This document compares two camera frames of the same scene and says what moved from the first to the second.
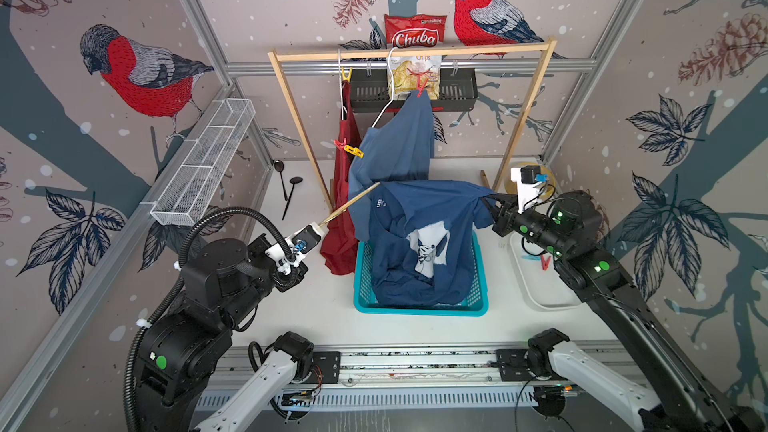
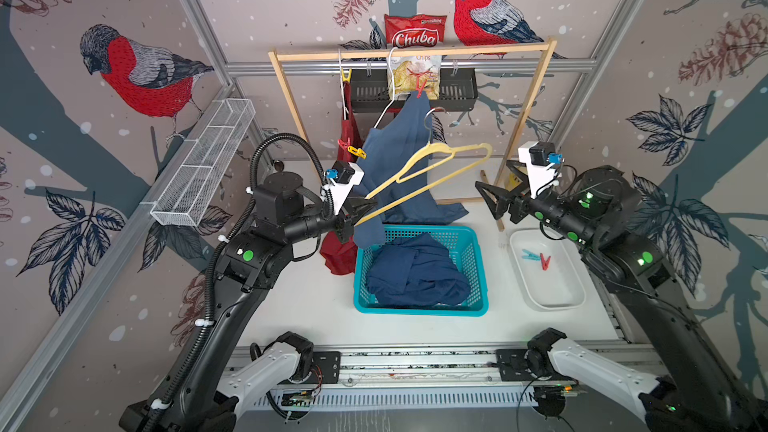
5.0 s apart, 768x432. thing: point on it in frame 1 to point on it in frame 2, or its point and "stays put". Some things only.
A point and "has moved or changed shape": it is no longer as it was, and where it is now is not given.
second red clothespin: [419, 87] stays put
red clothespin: [545, 263] stays put
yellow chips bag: [402, 81] stays put
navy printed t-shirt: [421, 237] has moved or changed shape
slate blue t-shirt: [402, 148] has moved or changed shape
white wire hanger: [341, 98] stays put
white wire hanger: [390, 79] stays put
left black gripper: [293, 275] to [346, 217]
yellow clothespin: [354, 150] stays put
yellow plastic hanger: [343, 209] has moved or changed shape
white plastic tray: [545, 288] stays put
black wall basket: [369, 90] stays put
